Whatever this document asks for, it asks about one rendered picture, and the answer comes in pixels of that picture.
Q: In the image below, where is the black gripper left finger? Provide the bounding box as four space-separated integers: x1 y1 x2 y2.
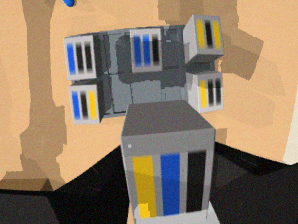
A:
0 145 130 224

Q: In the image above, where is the blue rod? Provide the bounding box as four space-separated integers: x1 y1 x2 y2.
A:
64 0 74 7

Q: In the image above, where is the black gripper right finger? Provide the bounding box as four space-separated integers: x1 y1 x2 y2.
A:
210 141 298 224

